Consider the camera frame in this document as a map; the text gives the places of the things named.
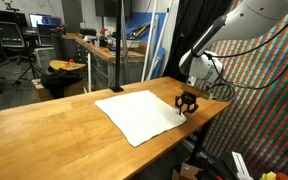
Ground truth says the grey metal post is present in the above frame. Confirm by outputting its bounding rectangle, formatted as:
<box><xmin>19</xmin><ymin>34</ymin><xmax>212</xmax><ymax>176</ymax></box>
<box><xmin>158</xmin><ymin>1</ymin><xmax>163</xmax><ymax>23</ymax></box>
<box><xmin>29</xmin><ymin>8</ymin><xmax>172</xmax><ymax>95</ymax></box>
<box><xmin>121</xmin><ymin>0</ymin><xmax>131</xmax><ymax>85</ymax></box>

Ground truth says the multicoloured striped curtain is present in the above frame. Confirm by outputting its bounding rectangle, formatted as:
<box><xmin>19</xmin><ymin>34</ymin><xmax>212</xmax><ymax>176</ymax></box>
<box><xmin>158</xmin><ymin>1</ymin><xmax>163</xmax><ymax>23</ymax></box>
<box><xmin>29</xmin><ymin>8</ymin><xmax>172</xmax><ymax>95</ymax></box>
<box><xmin>190</xmin><ymin>0</ymin><xmax>288</xmax><ymax>180</ymax></box>

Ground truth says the mesh back office chair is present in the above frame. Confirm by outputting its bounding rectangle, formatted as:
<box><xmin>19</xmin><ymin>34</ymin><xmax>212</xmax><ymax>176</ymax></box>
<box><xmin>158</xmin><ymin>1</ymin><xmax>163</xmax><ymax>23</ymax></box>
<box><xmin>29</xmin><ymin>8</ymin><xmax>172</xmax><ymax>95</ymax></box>
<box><xmin>0</xmin><ymin>20</ymin><xmax>28</xmax><ymax>65</ymax></box>

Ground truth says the blue board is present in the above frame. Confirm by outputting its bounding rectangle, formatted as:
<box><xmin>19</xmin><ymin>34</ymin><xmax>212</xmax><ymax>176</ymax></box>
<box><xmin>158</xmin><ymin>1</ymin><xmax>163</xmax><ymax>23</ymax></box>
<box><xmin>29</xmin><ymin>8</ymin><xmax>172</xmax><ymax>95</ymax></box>
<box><xmin>125</xmin><ymin>12</ymin><xmax>168</xmax><ymax>80</ymax></box>

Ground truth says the dark computer monitor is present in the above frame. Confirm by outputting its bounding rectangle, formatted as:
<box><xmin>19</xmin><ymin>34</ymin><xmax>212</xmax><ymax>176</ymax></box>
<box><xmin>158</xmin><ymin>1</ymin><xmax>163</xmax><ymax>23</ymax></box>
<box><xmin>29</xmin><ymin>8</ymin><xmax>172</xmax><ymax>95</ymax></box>
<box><xmin>0</xmin><ymin>8</ymin><xmax>28</xmax><ymax>28</ymax></box>

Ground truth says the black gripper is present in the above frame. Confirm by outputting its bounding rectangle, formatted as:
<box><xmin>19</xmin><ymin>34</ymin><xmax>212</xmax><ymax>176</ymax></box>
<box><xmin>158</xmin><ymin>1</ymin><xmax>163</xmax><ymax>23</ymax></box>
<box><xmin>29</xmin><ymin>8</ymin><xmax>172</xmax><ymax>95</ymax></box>
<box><xmin>174</xmin><ymin>92</ymin><xmax>200</xmax><ymax>116</ymax></box>

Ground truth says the black table leg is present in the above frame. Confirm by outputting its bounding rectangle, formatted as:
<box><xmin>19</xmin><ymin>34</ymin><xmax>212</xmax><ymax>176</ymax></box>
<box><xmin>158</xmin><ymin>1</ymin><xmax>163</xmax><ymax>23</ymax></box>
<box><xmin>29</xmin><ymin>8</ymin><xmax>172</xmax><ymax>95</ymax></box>
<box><xmin>187</xmin><ymin>121</ymin><xmax>215</xmax><ymax>166</ymax></box>

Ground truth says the black bag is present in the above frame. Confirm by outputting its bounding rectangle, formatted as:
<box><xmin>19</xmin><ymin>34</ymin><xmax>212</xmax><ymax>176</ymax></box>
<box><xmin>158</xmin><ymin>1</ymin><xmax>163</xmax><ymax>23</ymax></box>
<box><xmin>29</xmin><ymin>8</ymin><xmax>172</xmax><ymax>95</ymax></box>
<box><xmin>39</xmin><ymin>68</ymin><xmax>85</xmax><ymax>100</ymax></box>

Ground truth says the lit computer monitor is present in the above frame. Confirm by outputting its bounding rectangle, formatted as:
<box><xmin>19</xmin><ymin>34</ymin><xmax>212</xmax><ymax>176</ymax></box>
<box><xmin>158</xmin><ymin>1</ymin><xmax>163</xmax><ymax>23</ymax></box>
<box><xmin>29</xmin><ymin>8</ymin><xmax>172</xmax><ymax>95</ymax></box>
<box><xmin>28</xmin><ymin>13</ymin><xmax>63</xmax><ymax>29</ymax></box>

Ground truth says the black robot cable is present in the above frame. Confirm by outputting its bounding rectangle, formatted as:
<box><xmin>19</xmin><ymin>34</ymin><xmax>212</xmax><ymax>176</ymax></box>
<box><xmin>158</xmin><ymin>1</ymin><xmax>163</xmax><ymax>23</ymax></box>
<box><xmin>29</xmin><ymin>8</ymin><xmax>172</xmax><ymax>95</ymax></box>
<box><xmin>190</xmin><ymin>4</ymin><xmax>288</xmax><ymax>60</ymax></box>
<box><xmin>207</xmin><ymin>54</ymin><xmax>288</xmax><ymax>102</ymax></box>

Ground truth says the black tripod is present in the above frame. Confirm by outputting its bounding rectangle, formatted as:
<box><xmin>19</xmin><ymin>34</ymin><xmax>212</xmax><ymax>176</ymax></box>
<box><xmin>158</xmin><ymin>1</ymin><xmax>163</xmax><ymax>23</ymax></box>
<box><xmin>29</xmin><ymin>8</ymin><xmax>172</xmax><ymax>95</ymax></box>
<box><xmin>12</xmin><ymin>33</ymin><xmax>44</xmax><ymax>87</ymax></box>

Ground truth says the small orange object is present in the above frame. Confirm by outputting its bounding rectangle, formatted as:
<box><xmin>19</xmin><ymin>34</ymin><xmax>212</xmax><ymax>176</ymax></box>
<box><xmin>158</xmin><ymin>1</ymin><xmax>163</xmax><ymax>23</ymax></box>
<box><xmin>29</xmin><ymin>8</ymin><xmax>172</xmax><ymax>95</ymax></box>
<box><xmin>63</xmin><ymin>58</ymin><xmax>77</xmax><ymax>66</ymax></box>

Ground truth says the cardboard box under table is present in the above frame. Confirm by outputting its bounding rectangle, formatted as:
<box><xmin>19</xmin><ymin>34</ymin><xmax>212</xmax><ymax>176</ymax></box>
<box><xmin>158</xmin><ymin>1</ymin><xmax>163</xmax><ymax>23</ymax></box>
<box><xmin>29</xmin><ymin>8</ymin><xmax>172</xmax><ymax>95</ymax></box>
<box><xmin>171</xmin><ymin>162</ymin><xmax>202</xmax><ymax>180</ymax></box>

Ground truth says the black device on bench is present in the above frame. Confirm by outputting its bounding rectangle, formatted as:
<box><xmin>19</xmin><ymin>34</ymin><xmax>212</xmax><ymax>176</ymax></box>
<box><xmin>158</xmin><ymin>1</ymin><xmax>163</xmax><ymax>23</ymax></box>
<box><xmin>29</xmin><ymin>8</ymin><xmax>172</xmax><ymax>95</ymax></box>
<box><xmin>79</xmin><ymin>28</ymin><xmax>98</xmax><ymax>37</ymax></box>

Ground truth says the cardboard box under bag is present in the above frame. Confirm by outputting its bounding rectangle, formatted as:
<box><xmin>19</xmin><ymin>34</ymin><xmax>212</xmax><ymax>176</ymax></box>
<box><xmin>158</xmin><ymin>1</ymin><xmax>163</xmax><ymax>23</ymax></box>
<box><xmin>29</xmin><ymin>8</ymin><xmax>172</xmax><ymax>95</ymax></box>
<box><xmin>31</xmin><ymin>78</ymin><xmax>87</xmax><ymax>103</ymax></box>

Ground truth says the white cloth towel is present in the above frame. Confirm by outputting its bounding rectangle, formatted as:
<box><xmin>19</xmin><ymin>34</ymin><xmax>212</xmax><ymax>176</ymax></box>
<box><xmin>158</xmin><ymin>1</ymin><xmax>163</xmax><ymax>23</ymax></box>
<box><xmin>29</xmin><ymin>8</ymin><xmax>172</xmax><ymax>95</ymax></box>
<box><xmin>94</xmin><ymin>89</ymin><xmax>188</xmax><ymax>148</ymax></box>

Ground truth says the white plastic bracket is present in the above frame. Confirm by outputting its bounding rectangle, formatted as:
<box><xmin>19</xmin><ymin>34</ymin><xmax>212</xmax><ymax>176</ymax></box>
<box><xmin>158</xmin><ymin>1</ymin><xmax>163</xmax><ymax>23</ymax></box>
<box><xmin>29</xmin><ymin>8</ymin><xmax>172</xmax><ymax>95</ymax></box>
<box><xmin>231</xmin><ymin>151</ymin><xmax>254</xmax><ymax>180</ymax></box>

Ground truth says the yellow object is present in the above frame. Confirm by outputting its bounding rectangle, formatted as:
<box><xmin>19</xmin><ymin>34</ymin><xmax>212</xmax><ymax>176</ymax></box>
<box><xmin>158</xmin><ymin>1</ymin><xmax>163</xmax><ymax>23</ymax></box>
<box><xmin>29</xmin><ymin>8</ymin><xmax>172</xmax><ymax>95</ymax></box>
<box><xmin>259</xmin><ymin>171</ymin><xmax>278</xmax><ymax>180</ymax></box>

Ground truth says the round wooden stool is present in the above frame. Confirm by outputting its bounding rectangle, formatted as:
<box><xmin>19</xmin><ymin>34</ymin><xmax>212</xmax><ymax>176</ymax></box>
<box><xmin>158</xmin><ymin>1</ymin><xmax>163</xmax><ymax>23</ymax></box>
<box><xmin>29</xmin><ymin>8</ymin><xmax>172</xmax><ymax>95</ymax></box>
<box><xmin>48</xmin><ymin>59</ymin><xmax>87</xmax><ymax>72</ymax></box>

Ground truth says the thin white pole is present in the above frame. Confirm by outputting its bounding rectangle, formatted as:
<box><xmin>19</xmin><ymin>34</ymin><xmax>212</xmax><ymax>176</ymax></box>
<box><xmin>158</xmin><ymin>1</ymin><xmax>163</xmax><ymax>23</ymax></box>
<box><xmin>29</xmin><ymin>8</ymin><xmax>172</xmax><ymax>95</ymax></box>
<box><xmin>149</xmin><ymin>0</ymin><xmax>175</xmax><ymax>81</ymax></box>

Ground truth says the tan wrist camera block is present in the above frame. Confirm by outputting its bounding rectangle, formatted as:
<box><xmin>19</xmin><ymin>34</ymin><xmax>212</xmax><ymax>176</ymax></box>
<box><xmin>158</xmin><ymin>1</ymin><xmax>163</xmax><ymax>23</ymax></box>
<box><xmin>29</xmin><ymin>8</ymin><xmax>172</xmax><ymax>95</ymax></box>
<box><xmin>180</xmin><ymin>82</ymin><xmax>216</xmax><ymax>101</ymax></box>

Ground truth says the wooden top metal workbench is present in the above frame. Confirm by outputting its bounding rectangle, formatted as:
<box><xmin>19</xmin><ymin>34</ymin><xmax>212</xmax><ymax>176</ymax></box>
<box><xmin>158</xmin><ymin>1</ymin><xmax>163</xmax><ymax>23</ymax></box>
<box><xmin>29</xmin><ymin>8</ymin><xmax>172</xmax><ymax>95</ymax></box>
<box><xmin>74</xmin><ymin>33</ymin><xmax>146</xmax><ymax>92</ymax></box>

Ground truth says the dark wall cabinet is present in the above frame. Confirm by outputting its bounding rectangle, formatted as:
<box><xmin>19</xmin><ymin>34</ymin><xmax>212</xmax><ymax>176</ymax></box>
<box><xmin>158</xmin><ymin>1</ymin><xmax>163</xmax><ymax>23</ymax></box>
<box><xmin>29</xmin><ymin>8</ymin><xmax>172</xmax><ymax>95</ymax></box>
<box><xmin>94</xmin><ymin>0</ymin><xmax>133</xmax><ymax>18</ymax></box>

